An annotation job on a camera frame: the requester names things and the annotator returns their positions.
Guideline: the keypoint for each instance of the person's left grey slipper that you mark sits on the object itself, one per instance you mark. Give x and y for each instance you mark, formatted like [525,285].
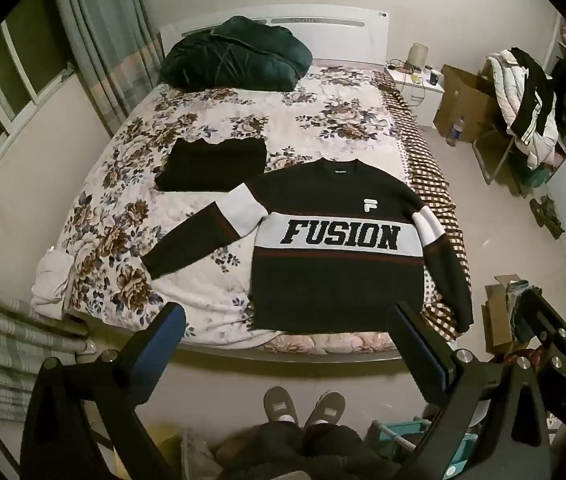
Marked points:
[280,405]

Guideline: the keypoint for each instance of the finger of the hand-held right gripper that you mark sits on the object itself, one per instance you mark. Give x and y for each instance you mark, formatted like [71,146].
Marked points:
[548,317]

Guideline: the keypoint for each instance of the person's grey slipper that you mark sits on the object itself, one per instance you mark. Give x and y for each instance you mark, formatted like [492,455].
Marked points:
[325,409]
[280,405]

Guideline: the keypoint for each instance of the floral bed blanket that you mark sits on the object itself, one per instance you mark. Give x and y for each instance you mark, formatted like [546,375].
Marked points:
[273,110]

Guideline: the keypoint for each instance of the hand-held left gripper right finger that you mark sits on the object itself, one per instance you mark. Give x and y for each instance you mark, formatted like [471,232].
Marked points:
[425,355]

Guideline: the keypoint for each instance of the dark patterned floor slipper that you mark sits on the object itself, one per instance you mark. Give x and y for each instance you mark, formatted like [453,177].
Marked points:
[542,208]
[553,227]

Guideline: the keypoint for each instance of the dark green duvet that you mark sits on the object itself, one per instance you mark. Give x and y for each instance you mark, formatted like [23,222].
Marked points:
[233,55]

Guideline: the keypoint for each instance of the grey checked curtain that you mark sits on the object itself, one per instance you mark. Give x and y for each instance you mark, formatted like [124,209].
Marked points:
[8,340]
[98,35]

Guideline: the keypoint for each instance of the folded black garment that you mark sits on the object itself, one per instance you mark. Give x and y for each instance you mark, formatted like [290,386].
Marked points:
[208,167]

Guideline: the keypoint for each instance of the small open cardboard box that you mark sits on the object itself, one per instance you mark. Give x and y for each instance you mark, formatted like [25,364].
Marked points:
[498,320]

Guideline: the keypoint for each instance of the dark cup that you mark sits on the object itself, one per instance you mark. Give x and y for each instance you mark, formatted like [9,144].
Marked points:
[436,78]

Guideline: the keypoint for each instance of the black jacket with stripes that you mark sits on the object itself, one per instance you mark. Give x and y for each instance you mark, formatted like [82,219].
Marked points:
[533,90]

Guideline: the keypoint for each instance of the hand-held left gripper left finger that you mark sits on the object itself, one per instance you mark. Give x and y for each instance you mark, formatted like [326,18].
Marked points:
[170,332]

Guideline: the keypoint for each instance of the large cardboard box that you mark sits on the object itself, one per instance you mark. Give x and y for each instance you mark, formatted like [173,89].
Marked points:
[465,100]

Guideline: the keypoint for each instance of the teal mop bucket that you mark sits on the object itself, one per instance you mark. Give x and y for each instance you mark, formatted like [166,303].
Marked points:
[403,432]

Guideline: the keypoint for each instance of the white bed headboard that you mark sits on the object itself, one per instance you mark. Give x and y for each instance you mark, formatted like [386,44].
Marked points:
[333,35]

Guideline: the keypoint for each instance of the black and white knit sweater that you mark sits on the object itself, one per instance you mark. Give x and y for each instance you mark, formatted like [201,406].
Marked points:
[338,285]

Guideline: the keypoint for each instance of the white nightstand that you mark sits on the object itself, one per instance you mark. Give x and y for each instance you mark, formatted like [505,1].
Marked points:
[428,100]

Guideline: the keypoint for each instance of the person's right grey slipper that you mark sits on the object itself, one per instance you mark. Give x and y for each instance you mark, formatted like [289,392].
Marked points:
[325,409]

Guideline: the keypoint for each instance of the beige table lamp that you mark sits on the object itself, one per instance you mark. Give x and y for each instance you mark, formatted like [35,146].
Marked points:
[419,54]

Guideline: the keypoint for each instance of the person's dark trousered legs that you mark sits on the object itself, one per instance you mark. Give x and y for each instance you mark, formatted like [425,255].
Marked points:
[308,452]

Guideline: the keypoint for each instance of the chair with clothes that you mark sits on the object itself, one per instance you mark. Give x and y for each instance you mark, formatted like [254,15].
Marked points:
[505,90]

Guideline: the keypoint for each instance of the metal folding chair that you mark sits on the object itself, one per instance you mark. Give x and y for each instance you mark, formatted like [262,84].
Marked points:
[493,152]

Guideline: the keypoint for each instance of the plastic water bottle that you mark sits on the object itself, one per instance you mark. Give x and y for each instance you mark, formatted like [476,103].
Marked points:
[455,132]

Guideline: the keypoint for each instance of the white crumpled cloth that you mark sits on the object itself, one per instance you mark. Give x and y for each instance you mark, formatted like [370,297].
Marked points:
[50,280]

